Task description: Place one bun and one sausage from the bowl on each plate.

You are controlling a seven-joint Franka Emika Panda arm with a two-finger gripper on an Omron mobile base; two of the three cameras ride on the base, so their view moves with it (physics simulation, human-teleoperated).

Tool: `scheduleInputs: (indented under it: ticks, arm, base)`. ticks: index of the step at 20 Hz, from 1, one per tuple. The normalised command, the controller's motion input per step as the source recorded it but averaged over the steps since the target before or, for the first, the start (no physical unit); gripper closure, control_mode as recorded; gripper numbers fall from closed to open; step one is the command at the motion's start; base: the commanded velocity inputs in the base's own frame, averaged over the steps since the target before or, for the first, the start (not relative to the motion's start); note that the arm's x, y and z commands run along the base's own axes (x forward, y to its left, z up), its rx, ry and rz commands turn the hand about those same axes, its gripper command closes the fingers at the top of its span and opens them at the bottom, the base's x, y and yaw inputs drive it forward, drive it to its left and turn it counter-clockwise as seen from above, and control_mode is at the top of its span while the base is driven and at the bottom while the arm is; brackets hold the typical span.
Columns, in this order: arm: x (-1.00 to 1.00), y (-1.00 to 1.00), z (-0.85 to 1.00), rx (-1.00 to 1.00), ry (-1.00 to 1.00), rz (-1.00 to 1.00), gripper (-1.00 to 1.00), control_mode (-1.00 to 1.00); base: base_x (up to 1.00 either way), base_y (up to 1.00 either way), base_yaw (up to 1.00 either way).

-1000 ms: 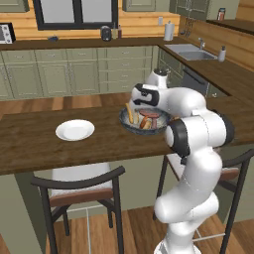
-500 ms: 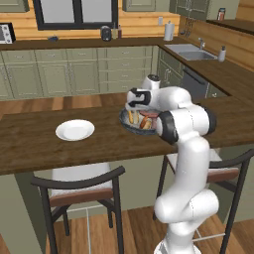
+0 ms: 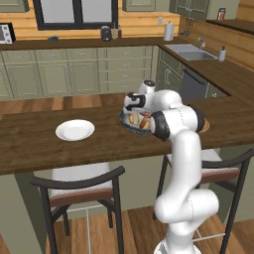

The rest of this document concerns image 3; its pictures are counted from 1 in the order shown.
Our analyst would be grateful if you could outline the green cupboards beside dishwasher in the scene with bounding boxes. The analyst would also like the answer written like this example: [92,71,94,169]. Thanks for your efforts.
[156,48,185,94]

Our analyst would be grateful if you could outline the green wall cupboard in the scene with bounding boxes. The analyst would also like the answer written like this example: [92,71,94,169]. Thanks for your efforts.
[169,0,213,22]
[0,0,31,14]
[121,0,157,13]

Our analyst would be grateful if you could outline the white soap dispenser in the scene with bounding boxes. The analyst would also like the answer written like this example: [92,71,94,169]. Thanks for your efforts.
[217,45,227,64]

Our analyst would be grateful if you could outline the white paper towel roll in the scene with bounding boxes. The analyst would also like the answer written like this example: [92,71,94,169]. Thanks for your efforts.
[163,20,176,43]

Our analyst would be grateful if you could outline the hanging kitchen tools rail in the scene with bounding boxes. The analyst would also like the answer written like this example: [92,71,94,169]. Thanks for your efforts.
[180,16,196,39]

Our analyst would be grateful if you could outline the white toaster oven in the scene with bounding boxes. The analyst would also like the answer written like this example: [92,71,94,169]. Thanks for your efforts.
[0,22,17,46]

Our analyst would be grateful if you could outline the steel tap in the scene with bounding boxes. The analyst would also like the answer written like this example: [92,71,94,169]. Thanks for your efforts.
[196,37,206,51]

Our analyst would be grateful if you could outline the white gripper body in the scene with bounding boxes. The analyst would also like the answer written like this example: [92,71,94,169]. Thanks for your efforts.
[123,101,143,114]

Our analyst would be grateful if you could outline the white round plate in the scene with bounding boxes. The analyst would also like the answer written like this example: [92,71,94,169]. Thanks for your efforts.
[55,119,96,142]

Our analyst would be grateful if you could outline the brown round plate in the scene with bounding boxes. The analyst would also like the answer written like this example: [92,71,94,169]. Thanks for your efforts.
[197,117,211,134]

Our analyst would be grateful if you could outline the steel sink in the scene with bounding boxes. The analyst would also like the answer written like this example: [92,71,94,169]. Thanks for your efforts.
[164,43,219,63]

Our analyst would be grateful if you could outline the dark grey bowl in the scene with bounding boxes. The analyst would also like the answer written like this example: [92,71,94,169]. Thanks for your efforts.
[118,108,157,136]

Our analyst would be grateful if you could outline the dark frame stool white cushion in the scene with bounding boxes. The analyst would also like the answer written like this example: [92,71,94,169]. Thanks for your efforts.
[31,162,126,254]
[152,148,254,254]

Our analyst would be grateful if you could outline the dark grey dishwasher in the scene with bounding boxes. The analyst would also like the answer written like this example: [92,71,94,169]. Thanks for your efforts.
[180,65,210,102]

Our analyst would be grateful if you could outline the green base cupboard run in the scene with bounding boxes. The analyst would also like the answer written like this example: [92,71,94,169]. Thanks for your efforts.
[0,46,160,102]

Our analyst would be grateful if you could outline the black frame window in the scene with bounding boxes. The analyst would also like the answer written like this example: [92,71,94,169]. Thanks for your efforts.
[32,0,120,32]

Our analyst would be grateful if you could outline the red lidded jar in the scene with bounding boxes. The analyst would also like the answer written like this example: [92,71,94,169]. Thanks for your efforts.
[216,7,226,22]

